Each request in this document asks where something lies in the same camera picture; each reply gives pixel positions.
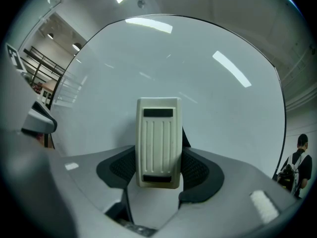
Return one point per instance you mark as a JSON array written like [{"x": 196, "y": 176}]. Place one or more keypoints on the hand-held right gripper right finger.
[{"x": 235, "y": 195}]

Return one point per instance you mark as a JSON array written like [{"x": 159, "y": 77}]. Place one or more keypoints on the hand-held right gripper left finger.
[{"x": 94, "y": 177}]

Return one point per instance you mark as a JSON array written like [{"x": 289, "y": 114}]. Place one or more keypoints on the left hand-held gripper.
[{"x": 16, "y": 58}]

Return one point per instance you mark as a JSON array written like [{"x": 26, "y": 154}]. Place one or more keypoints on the white eraser block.
[{"x": 158, "y": 142}]

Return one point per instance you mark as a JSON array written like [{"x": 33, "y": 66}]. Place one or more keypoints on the large white board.
[{"x": 198, "y": 83}]

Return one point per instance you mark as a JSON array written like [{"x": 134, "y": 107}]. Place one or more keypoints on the black railing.
[{"x": 44, "y": 63}]

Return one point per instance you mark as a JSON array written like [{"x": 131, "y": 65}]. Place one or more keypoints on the round pendant lamp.
[
  {"x": 50, "y": 35},
  {"x": 76, "y": 46}
]

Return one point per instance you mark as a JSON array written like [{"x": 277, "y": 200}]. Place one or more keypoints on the round ceiling sensor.
[{"x": 141, "y": 3}]

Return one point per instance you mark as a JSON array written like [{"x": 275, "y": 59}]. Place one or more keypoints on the white wall conduit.
[{"x": 302, "y": 83}]

